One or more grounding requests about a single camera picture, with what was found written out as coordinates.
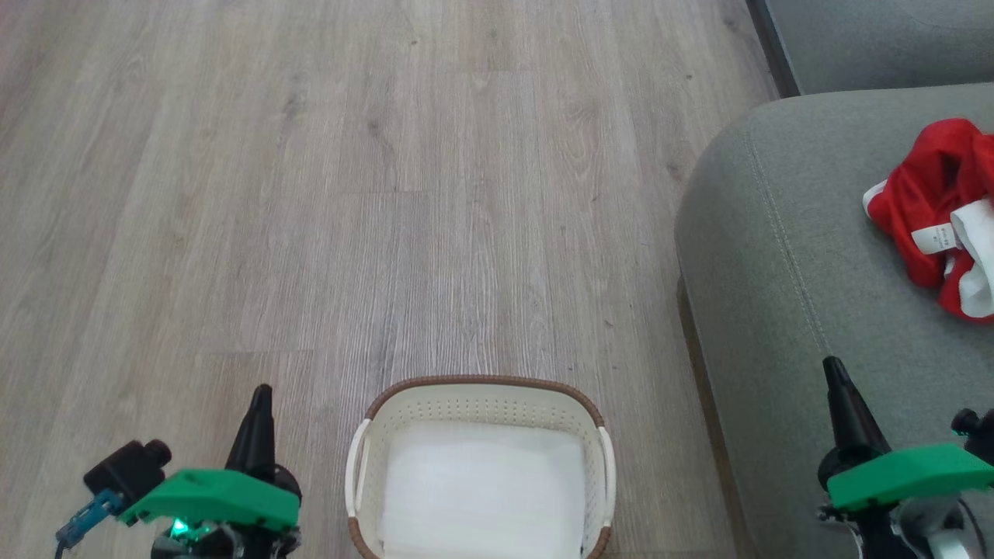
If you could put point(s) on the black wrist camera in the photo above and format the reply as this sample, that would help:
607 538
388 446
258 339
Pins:
128 470
977 425

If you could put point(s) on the red and white shirt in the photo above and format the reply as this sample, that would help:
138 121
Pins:
924 194

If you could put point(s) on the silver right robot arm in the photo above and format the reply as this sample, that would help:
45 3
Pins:
916 532

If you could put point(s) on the white laundry basket brown rim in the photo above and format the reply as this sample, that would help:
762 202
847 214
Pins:
481 404

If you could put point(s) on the grey sofa back cushion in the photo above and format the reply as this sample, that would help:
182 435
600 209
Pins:
877 39

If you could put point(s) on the blue left camera connector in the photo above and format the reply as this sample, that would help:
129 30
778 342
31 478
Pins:
89 516

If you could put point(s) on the grey sofa seat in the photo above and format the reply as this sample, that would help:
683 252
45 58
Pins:
792 310

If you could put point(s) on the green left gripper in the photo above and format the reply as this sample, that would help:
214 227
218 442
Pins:
213 497

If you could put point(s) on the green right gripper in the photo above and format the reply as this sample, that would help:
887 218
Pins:
908 470

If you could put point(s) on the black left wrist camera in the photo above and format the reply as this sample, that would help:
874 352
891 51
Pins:
128 470

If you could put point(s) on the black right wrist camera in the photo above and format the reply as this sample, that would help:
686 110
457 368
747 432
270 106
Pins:
977 425

